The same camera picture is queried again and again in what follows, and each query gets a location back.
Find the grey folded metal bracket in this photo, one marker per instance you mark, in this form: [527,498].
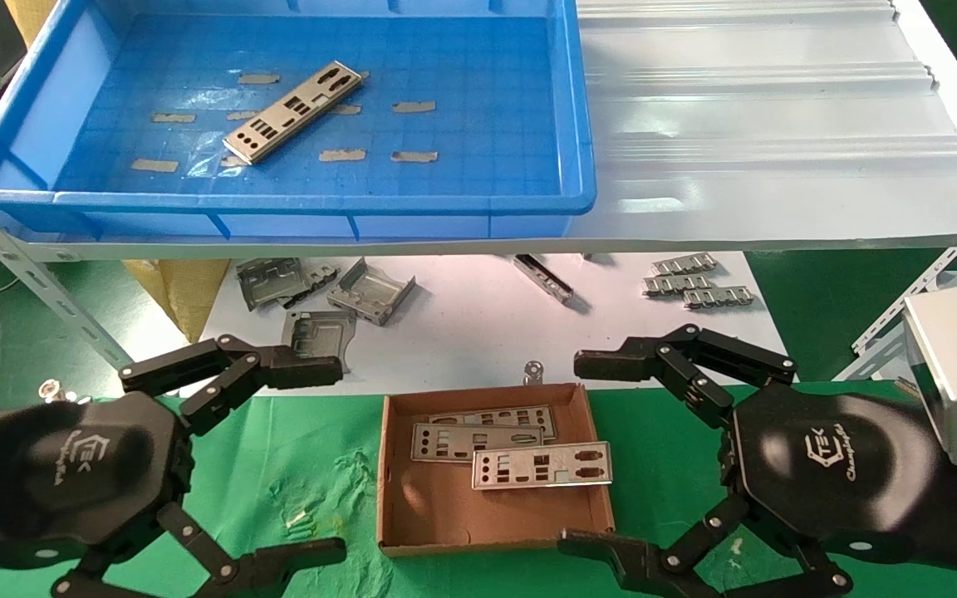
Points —
[370,292]

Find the silver toothed metal strip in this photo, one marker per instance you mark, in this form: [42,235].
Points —
[719,296]
[684,264]
[678,285]

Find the yellow woven bag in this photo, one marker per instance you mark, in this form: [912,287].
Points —
[184,291]

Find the clear plastic film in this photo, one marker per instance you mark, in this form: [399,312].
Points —
[204,162]

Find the green table cloth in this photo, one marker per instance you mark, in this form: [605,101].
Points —
[296,448]

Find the small metal washer tab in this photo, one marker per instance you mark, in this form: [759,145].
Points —
[533,371]

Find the brown cardboard box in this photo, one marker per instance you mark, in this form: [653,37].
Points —
[445,515]

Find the grey flat stamped plate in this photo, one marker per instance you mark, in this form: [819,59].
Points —
[321,332]

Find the grey stamped metal bracket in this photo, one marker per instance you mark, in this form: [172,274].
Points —
[271,281]

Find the blue plastic tray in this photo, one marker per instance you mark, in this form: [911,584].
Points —
[487,124]

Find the silver binder clip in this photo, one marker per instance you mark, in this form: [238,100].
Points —
[51,388]

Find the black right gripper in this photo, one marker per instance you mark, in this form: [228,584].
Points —
[844,473]

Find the beige tape piece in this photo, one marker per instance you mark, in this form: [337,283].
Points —
[414,106]
[348,109]
[414,156]
[233,161]
[342,154]
[242,115]
[154,164]
[173,117]
[258,78]

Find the narrow slotted metal rail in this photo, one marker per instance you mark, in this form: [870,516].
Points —
[545,278]

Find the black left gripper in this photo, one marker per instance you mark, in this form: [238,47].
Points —
[71,473]

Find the silver metal shield plate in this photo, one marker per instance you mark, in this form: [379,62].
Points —
[296,108]
[445,440]
[545,465]
[495,415]

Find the tan cardboard sheet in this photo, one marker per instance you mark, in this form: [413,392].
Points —
[26,17]

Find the white slotted shelf upright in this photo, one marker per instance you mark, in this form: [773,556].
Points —
[902,311]
[55,299]

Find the white shelf board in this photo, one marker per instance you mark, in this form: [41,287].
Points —
[462,332]

